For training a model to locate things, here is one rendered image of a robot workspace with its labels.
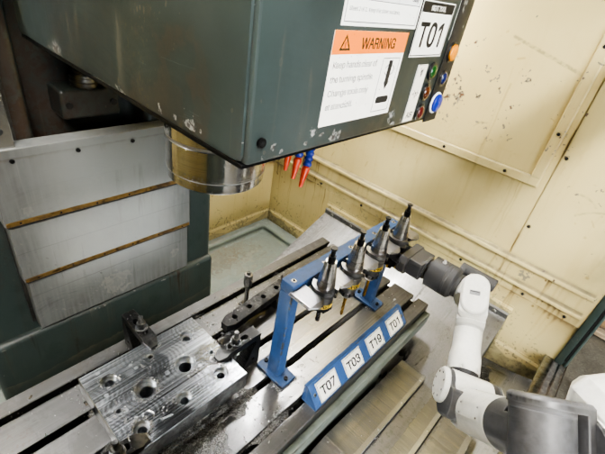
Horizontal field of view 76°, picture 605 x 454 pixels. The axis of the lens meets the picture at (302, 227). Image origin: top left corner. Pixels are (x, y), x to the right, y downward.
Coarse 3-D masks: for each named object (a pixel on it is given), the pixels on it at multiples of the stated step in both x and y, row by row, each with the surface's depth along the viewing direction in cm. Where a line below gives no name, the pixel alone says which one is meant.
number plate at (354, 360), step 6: (348, 354) 107; (354, 354) 108; (360, 354) 110; (342, 360) 105; (348, 360) 106; (354, 360) 107; (360, 360) 109; (348, 366) 106; (354, 366) 107; (360, 366) 109; (348, 372) 105
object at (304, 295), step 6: (300, 288) 87; (306, 288) 88; (294, 294) 85; (300, 294) 86; (306, 294) 86; (312, 294) 86; (300, 300) 84; (306, 300) 84; (312, 300) 85; (318, 300) 85; (306, 306) 83; (312, 306) 83; (318, 306) 84
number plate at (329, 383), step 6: (330, 372) 101; (324, 378) 99; (330, 378) 101; (336, 378) 102; (318, 384) 98; (324, 384) 99; (330, 384) 100; (336, 384) 102; (318, 390) 97; (324, 390) 99; (330, 390) 100; (324, 396) 98
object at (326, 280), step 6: (324, 264) 85; (330, 264) 84; (336, 264) 84; (324, 270) 85; (330, 270) 84; (336, 270) 85; (324, 276) 85; (330, 276) 85; (336, 276) 87; (318, 282) 87; (324, 282) 86; (330, 282) 86; (324, 288) 86; (330, 288) 87
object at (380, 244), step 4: (380, 228) 99; (380, 232) 99; (384, 232) 99; (388, 232) 99; (376, 236) 101; (380, 236) 99; (384, 236) 99; (388, 236) 100; (376, 240) 100; (380, 240) 100; (384, 240) 99; (388, 240) 100; (372, 244) 102; (376, 244) 101; (380, 244) 100; (384, 244) 100; (372, 248) 102; (376, 248) 101; (380, 248) 100; (384, 248) 101; (376, 252) 101; (380, 252) 101; (384, 252) 101
